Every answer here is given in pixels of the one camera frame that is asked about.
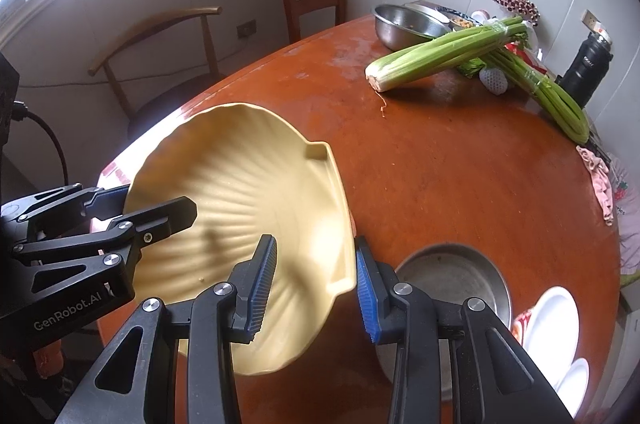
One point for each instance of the light wooden armchair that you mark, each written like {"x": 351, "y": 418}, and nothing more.
{"x": 150, "y": 20}

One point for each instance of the thick celery bunch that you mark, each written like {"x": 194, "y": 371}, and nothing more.
{"x": 425, "y": 56}

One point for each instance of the black thermos flask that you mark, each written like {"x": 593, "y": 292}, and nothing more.
{"x": 582, "y": 71}

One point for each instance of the patterned bowl with food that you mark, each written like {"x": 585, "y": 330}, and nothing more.
{"x": 462, "y": 23}

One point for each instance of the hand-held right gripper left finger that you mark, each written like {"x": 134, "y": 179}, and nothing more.
{"x": 265, "y": 289}

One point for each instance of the round steel plate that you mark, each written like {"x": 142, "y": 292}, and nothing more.
{"x": 450, "y": 274}

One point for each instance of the low wall outlet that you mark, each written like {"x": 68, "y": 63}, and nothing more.
{"x": 246, "y": 28}

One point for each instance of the pink ruffled cloth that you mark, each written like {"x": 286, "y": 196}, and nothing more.
{"x": 597, "y": 184}

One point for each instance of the plain white bowl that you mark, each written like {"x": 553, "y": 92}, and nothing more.
{"x": 575, "y": 381}

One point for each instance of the fruit in white foam net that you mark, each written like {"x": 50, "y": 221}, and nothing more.
{"x": 494, "y": 80}

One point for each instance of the dried lotus pod decoration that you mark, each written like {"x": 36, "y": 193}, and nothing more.
{"x": 515, "y": 4}

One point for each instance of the white bowl with red print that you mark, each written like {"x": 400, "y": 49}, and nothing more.
{"x": 552, "y": 324}

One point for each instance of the long thin celery bunch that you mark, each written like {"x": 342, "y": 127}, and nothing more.
{"x": 545, "y": 91}

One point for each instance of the flat steel tray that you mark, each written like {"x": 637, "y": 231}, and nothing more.
{"x": 425, "y": 9}

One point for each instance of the red snack packet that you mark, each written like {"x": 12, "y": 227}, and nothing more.
{"x": 536, "y": 65}

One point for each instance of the green leafy vegetable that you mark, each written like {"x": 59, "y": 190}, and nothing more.
{"x": 472, "y": 66}

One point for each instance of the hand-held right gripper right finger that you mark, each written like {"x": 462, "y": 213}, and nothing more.
{"x": 365, "y": 296}

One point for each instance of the deep steel bowl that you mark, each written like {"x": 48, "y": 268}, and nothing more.
{"x": 400, "y": 26}

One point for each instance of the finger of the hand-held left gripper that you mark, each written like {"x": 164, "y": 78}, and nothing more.
{"x": 114, "y": 200}
{"x": 165, "y": 216}

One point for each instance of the pale strawberry print garment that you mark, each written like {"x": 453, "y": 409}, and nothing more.
{"x": 625, "y": 214}

